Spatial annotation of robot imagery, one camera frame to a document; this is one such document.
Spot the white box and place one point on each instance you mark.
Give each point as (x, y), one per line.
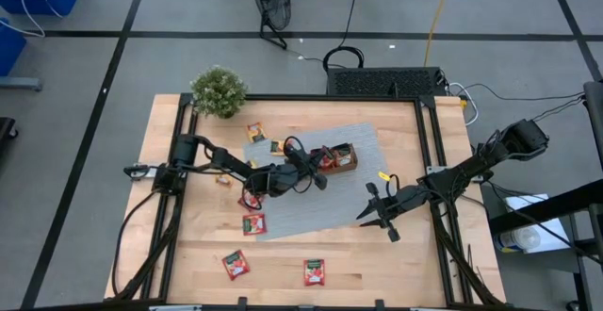
(520, 202)

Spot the black computer tower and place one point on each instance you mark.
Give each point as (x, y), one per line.
(381, 82)

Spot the yellow gripper tag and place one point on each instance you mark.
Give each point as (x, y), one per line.
(384, 175)

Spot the green potted plant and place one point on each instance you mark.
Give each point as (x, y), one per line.
(219, 92)

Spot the black aluminium table frame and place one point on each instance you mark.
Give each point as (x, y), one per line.
(301, 98)

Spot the black caster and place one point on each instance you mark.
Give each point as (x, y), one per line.
(5, 127)

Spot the white wipes canister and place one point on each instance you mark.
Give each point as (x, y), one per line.
(518, 240)

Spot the grey cart base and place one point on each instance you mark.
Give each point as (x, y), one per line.
(21, 84)

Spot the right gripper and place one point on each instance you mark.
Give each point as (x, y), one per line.
(400, 200)

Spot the orange tea packet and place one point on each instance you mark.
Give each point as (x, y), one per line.
(256, 133)
(276, 147)
(224, 180)
(253, 164)

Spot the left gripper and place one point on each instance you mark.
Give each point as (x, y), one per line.
(287, 179)

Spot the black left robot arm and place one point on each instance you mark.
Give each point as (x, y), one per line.
(226, 160)

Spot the grey woven placemat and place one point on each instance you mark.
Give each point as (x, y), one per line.
(320, 212)

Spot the tan vanilla tea packet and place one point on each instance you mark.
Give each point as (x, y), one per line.
(346, 157)

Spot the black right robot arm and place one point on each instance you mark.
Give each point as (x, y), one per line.
(471, 165)

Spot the wooden tea box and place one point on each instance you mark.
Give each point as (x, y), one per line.
(344, 169)

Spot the red strawberry tea packet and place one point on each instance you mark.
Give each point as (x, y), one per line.
(328, 160)
(254, 224)
(314, 272)
(235, 265)
(252, 203)

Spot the black side table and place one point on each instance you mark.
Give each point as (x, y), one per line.
(546, 206)

